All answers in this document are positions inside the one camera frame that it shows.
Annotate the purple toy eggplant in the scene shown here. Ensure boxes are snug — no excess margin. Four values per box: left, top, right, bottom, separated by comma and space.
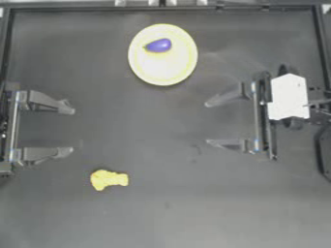
143, 38, 174, 53

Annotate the yellow round plate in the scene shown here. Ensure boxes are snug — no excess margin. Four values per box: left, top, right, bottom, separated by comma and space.
127, 22, 199, 87

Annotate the yellow toy chicken nugget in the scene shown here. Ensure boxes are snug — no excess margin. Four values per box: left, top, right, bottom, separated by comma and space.
90, 169, 131, 192

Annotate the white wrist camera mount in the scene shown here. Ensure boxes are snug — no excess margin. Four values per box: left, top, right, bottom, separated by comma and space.
267, 73, 311, 121

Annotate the black metal table frame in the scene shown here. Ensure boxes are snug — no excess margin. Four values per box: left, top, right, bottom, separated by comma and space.
0, 0, 331, 81

